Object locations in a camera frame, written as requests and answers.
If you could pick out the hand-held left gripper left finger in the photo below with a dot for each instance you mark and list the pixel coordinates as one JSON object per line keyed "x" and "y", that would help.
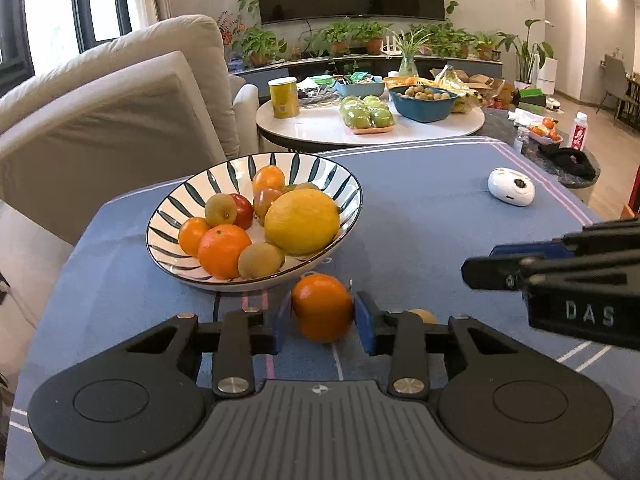
{"x": 281, "y": 327}

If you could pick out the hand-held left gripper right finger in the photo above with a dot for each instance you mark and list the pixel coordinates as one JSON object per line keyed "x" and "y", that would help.
{"x": 365, "y": 322}

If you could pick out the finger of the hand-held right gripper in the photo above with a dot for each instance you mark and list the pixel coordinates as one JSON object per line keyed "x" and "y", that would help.
{"x": 525, "y": 249}
{"x": 490, "y": 272}

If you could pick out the orange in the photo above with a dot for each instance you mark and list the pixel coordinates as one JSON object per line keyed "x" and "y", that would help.
{"x": 322, "y": 307}
{"x": 223, "y": 252}
{"x": 191, "y": 236}
{"x": 268, "y": 178}

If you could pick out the brown kiwi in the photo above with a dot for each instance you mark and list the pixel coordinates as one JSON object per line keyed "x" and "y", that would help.
{"x": 424, "y": 316}
{"x": 260, "y": 261}
{"x": 220, "y": 209}
{"x": 305, "y": 186}

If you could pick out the yellow lemon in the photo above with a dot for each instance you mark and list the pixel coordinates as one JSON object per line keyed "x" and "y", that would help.
{"x": 301, "y": 221}

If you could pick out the red tomato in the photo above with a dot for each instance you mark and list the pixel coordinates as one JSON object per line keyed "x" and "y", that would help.
{"x": 244, "y": 212}

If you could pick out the reddish green tomato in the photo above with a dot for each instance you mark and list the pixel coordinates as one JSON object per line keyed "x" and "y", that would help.
{"x": 265, "y": 205}

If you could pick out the white striped ceramic bowl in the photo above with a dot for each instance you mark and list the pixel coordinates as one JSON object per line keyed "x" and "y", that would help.
{"x": 172, "y": 212}

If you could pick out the small white round device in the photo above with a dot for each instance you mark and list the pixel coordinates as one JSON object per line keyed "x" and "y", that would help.
{"x": 511, "y": 187}

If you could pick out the black pouch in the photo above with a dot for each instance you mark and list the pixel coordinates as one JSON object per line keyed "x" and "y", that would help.
{"x": 572, "y": 162}

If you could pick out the dark marble side table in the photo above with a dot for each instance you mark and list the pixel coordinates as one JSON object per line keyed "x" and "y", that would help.
{"x": 505, "y": 135}

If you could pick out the plate of small fruit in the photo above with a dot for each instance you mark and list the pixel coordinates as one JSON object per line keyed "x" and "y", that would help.
{"x": 545, "y": 131}

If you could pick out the white red label bottle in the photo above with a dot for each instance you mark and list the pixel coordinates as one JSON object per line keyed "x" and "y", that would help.
{"x": 580, "y": 131}

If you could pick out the green box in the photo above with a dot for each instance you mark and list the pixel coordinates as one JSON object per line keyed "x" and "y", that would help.
{"x": 531, "y": 96}

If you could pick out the cardboard box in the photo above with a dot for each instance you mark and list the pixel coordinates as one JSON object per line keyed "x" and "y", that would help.
{"x": 485, "y": 85}

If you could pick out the bagged bananas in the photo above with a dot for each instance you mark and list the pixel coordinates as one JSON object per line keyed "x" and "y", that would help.
{"x": 457, "y": 90}

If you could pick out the white air purifier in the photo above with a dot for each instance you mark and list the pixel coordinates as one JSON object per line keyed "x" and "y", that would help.
{"x": 546, "y": 76}

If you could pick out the blue bowl of longans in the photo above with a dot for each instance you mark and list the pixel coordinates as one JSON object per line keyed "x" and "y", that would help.
{"x": 422, "y": 107}

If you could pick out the grey dining chair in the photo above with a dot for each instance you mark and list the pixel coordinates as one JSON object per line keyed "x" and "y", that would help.
{"x": 615, "y": 82}

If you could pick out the tall leafy floor plant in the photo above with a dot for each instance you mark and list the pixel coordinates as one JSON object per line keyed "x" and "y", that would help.
{"x": 525, "y": 50}

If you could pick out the pack of green apples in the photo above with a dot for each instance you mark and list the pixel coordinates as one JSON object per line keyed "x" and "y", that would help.
{"x": 367, "y": 115}

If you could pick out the round white coffee table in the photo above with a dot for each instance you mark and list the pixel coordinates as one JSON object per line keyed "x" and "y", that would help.
{"x": 320, "y": 127}

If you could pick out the orange plastic basket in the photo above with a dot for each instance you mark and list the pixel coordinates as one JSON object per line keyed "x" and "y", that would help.
{"x": 405, "y": 81}

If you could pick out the potted green plant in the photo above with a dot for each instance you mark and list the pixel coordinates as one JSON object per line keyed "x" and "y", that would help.
{"x": 375, "y": 35}
{"x": 260, "y": 47}
{"x": 452, "y": 40}
{"x": 340, "y": 37}
{"x": 485, "y": 45}

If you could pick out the spider plant glass vase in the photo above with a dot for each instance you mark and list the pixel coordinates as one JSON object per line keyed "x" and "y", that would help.
{"x": 407, "y": 62}

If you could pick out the light blue snack basket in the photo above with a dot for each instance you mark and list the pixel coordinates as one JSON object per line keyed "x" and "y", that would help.
{"x": 359, "y": 90}

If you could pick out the yellow can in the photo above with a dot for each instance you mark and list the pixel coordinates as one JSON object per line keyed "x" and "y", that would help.
{"x": 284, "y": 98}

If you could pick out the green snack packet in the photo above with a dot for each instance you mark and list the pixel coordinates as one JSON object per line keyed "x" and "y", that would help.
{"x": 361, "y": 77}

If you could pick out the glass tray of snacks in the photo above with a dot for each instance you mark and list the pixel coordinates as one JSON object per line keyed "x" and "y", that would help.
{"x": 315, "y": 94}

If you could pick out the white router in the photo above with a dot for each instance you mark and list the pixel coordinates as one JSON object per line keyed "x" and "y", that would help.
{"x": 390, "y": 45}

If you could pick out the dark television cabinet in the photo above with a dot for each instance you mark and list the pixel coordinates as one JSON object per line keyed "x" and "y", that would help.
{"x": 280, "y": 67}

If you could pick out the beige recliner sofa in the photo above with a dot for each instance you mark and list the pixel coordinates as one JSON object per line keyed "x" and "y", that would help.
{"x": 100, "y": 125}

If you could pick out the red flower arrangement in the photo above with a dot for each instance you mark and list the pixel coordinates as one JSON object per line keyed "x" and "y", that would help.
{"x": 230, "y": 35}

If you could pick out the narrow black framed window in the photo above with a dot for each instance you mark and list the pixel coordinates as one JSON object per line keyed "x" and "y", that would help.
{"x": 102, "y": 5}

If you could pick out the large black framed window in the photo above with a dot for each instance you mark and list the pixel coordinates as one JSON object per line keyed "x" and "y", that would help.
{"x": 10, "y": 20}

